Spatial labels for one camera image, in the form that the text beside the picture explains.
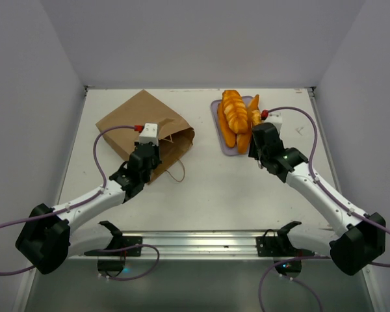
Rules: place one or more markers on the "orange croissant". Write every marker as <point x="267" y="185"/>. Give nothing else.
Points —
<point x="256" y="117"/>

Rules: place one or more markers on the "lilac plastic tray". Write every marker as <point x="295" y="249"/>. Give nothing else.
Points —
<point x="226" y="150"/>

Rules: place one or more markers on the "small orange bread roll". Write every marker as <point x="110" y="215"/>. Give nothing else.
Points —
<point x="243" y="140"/>

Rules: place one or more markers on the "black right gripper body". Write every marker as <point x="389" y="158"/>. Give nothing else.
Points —
<point x="258" y="143"/>

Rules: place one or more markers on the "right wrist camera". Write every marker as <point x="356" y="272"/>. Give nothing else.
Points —
<point x="274" y="118"/>

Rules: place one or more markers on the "long orange bread loaf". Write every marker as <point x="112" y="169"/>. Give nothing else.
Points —
<point x="228" y="135"/>

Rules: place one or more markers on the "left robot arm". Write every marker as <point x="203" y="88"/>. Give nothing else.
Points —
<point x="53" y="235"/>

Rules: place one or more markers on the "brown paper bag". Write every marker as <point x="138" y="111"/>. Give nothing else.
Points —
<point x="175" y="134"/>

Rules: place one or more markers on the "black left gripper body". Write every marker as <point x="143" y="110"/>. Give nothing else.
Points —
<point x="155" y="159"/>

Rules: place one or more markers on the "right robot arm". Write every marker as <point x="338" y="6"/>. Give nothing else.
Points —
<point x="353" y="243"/>

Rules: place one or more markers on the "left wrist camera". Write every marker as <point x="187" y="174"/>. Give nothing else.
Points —
<point x="149" y="134"/>

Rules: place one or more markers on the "aluminium mounting rail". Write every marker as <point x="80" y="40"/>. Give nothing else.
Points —
<point x="205" y="245"/>

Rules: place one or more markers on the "braided glazed bread loaf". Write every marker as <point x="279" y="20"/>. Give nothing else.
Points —
<point x="235" y="111"/>

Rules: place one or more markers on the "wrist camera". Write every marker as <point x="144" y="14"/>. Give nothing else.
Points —
<point x="274" y="118"/>
<point x="149" y="134"/>

